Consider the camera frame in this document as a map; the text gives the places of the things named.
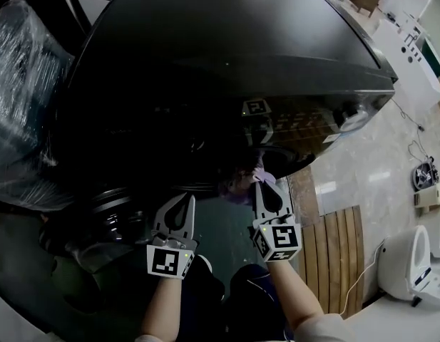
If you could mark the person's right forearm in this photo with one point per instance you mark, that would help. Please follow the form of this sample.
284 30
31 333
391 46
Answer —
298 294

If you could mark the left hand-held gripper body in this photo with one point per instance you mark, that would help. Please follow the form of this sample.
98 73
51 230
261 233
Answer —
166 260

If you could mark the white pedal bin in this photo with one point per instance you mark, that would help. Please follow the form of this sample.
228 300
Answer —
430 196

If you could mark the white cabinet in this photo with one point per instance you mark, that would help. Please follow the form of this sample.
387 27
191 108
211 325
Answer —
414 25

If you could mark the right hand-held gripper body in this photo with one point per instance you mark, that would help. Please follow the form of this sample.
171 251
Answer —
280 241

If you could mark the white toilet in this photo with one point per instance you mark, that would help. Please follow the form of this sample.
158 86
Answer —
405 262

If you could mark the purple clothes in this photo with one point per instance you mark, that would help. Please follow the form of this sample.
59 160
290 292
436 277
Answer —
241 185

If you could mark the black washing machine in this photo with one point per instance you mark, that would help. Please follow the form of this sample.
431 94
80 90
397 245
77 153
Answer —
223 48

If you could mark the wooden slat platform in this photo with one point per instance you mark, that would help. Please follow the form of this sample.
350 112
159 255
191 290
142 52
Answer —
333 255

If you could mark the person's black trousers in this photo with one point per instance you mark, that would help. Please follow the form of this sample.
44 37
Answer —
248 305

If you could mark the white bathtub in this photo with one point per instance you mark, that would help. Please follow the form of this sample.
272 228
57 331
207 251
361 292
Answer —
412 73

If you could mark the plastic-wrapped black appliance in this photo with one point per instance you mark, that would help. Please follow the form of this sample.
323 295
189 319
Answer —
23 102

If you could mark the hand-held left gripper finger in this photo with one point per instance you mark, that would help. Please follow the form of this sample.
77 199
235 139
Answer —
191 219
160 221

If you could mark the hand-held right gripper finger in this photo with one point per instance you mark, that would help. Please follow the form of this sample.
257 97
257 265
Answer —
259 205
285 207

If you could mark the dark green bathtub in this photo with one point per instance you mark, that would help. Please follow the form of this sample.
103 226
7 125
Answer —
435 59

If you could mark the black round tray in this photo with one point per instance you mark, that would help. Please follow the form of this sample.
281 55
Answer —
424 175

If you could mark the person's left forearm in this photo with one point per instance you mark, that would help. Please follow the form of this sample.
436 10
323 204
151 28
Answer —
162 305

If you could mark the person's white shirt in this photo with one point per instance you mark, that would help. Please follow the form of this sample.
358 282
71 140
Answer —
323 330

